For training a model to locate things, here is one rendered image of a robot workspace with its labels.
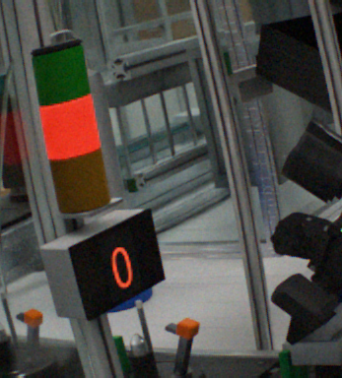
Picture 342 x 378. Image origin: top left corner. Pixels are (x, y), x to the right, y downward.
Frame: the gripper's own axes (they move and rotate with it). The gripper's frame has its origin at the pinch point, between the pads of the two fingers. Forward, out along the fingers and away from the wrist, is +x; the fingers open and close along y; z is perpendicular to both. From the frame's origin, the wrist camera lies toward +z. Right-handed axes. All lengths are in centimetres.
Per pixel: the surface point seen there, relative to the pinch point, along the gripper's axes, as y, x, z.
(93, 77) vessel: -61, 29, 69
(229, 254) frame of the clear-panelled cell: -86, 59, 40
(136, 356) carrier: 0.9, 19.7, 15.5
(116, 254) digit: 19.1, -5.1, 14.9
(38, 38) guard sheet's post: 18.7, -18.4, 31.7
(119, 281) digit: 19.6, -3.2, 13.4
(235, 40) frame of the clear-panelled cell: -86, 19, 58
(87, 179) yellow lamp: 20.3, -10.4, 19.9
